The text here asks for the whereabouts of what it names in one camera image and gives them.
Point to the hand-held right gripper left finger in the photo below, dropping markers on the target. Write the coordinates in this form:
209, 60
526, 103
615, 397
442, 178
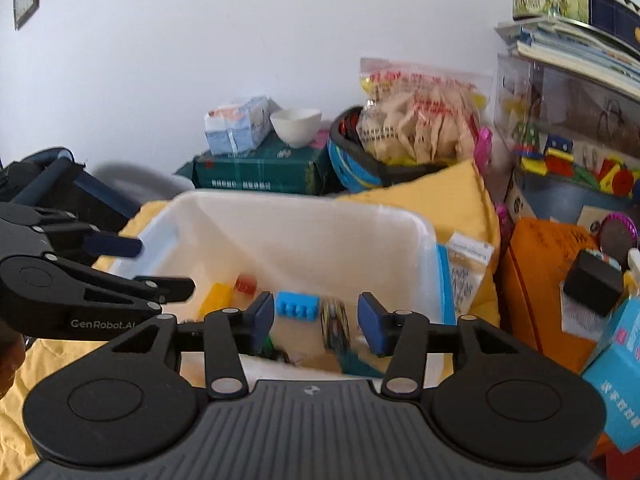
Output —
262, 321

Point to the person's left forearm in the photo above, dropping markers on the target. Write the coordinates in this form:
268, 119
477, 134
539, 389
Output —
9, 365

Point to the yellow cloth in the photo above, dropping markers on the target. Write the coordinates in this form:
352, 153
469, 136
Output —
450, 200

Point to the stack of books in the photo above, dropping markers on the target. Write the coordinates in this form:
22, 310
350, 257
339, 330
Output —
575, 52

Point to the small red toy brick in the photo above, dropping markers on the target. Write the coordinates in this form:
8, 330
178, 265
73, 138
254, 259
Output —
245, 284

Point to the round printed tin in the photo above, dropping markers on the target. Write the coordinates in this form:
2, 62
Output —
550, 0

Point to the white plastic container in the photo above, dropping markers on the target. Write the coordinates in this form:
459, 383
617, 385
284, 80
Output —
300, 240

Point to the green square toy brick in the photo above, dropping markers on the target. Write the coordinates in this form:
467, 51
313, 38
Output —
270, 345

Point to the purple rimmed round tin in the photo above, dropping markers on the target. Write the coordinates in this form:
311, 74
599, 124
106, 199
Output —
617, 237

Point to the light blue tissue pack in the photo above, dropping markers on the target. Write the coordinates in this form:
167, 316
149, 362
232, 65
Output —
235, 130

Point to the dark teal toy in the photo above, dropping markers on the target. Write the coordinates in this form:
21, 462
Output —
357, 362

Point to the blue toy brick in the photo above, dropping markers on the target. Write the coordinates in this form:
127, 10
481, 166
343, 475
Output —
297, 305

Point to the black box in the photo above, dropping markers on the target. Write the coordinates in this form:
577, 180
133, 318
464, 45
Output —
592, 280

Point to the clear snack bag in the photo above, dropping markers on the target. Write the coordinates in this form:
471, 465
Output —
415, 120

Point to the clear packet with label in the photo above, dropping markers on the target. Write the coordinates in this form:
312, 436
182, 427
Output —
467, 270

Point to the red box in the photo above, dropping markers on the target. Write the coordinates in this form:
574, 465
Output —
620, 465

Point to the white bowl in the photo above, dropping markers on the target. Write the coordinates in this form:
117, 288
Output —
296, 127

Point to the yellow toy brick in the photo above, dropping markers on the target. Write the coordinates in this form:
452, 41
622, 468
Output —
217, 297

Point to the pink foil wrapper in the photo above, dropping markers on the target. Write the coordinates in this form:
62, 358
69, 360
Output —
483, 150

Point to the colourful wooden toy set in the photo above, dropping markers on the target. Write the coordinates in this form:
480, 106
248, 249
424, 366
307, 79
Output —
560, 157

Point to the dark green book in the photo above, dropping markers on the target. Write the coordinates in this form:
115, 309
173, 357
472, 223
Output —
260, 172

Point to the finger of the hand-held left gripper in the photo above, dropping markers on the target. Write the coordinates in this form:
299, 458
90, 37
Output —
112, 246
167, 287

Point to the orange box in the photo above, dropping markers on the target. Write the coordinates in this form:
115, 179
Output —
535, 270

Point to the beige paper box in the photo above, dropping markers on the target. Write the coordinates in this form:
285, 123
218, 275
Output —
592, 219

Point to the light blue box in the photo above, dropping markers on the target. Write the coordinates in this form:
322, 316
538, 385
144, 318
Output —
615, 375

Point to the clear plastic case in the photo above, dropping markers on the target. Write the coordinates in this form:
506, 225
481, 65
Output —
575, 95

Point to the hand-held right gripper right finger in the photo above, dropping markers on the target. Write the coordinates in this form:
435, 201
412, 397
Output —
370, 325

